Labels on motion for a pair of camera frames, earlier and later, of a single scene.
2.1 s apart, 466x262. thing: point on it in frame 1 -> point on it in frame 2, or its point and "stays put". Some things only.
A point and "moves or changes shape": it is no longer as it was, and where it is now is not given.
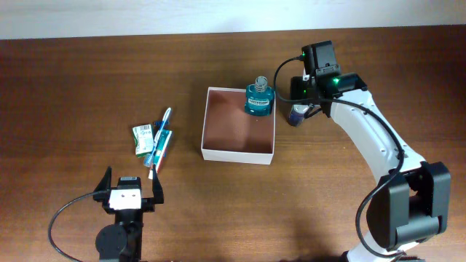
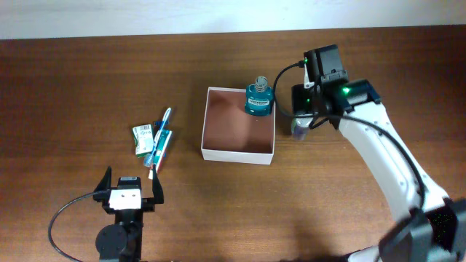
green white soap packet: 143,137 stays put
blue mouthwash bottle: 259,97 stays put
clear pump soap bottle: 297,114 moves or changes shape
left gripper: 148,204 stays put
